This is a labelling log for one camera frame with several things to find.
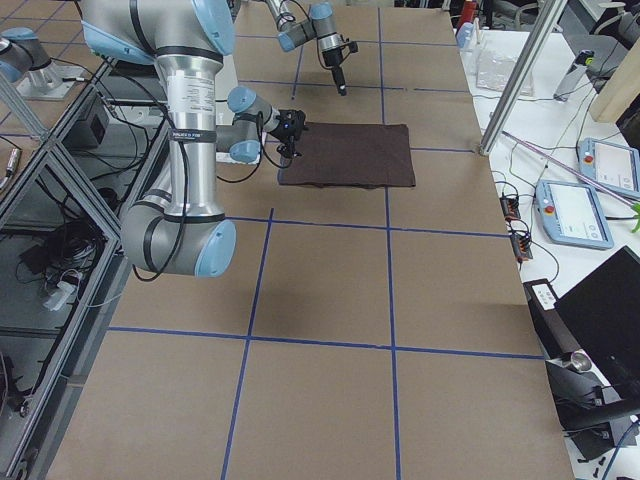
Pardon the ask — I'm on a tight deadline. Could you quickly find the dark brown t-shirt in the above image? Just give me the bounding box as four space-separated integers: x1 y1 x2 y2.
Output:
278 123 416 188

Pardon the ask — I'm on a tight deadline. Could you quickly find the blue teach pendant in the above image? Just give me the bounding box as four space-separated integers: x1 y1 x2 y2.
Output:
578 138 639 199
535 180 614 250

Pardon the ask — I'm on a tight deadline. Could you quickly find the orange connector module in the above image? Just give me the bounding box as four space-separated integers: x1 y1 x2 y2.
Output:
499 194 521 221
510 231 533 264

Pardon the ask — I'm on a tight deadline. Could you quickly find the black power box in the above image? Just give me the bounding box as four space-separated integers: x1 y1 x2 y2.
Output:
63 98 109 150

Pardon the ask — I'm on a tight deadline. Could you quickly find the far blue teach pendant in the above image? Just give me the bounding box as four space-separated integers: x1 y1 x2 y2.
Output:
578 138 639 199

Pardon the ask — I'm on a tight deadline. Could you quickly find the metal cup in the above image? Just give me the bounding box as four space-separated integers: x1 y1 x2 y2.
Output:
560 350 593 374

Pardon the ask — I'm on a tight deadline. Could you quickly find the orange connector module far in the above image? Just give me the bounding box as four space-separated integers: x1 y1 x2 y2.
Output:
499 194 521 221

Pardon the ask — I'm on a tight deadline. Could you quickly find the black box with label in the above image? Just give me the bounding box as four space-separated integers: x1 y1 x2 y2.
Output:
523 279 581 362

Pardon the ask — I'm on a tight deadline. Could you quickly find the aluminium frame post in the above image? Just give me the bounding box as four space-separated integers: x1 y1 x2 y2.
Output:
478 0 567 156

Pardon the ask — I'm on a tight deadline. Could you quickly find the aluminium truss frame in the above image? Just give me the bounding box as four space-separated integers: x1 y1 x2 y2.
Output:
1 56 168 479

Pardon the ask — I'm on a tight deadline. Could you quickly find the red cylinder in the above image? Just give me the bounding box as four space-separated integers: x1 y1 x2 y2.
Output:
458 0 476 27

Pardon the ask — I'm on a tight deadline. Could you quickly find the clear plastic bag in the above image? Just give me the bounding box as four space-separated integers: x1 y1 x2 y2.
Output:
472 48 518 92

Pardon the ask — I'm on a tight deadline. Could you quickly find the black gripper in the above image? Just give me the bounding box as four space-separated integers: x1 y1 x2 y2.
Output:
273 109 306 160
319 47 347 96

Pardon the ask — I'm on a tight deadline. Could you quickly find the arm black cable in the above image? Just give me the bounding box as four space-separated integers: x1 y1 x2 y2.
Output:
129 74 301 284

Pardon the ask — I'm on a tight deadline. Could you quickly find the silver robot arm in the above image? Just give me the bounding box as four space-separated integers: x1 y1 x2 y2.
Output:
82 1 306 277
265 1 358 96

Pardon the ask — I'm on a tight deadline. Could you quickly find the near blue teach pendant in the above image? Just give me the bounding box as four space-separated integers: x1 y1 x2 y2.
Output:
535 180 614 250

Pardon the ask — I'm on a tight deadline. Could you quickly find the orange connector module near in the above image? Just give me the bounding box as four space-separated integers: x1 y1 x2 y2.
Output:
510 231 533 264

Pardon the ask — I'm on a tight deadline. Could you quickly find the reacher grabber stick tool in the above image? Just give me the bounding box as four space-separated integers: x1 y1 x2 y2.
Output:
501 130 639 232

